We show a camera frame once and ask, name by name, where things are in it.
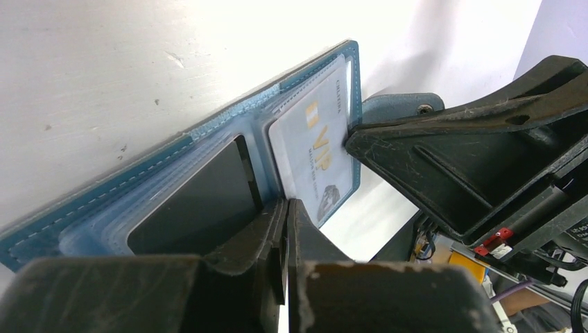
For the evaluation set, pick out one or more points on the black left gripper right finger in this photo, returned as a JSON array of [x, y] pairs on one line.
[[329, 292]]

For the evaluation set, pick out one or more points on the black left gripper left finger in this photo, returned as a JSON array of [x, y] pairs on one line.
[[238, 287]]

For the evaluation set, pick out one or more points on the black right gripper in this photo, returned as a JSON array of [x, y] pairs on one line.
[[501, 173]]

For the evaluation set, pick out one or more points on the blue leather card holder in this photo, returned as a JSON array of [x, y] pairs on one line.
[[98, 220]]

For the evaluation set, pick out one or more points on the white printed membership card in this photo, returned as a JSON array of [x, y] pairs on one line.
[[307, 142]]

